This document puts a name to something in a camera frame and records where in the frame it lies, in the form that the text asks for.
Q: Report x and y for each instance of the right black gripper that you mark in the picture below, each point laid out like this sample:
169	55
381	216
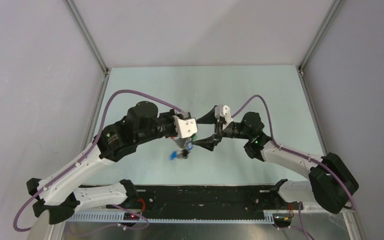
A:
209	142

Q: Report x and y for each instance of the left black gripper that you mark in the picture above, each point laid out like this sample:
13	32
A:
169	114

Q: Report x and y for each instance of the steel key holder red handle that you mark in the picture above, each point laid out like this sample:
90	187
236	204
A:
184	143

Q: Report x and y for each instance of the black key tag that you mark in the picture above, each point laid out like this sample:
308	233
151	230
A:
185	154

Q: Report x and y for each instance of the blue key tag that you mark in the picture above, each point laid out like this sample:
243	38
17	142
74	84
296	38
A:
174	155

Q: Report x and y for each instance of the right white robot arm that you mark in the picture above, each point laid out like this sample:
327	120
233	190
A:
332	183

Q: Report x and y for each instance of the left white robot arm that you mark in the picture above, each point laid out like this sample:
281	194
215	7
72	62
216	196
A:
62	194

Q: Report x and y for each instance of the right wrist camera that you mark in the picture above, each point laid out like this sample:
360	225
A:
223	116

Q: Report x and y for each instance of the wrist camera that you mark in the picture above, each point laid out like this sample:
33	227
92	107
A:
185	125
223	116

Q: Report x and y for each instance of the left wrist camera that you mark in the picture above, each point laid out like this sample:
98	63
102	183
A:
185	125

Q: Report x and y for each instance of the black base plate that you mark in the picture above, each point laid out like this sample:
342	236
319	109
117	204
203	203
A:
208	202

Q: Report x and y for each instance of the left aluminium corner post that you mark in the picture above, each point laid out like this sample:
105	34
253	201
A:
87	36

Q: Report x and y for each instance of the aluminium corner post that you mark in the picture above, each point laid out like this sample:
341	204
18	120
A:
321	32
87	36

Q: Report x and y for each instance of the grey cable duct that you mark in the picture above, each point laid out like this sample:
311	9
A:
124	217

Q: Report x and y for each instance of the right aluminium corner post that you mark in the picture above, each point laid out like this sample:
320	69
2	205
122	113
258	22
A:
321	32

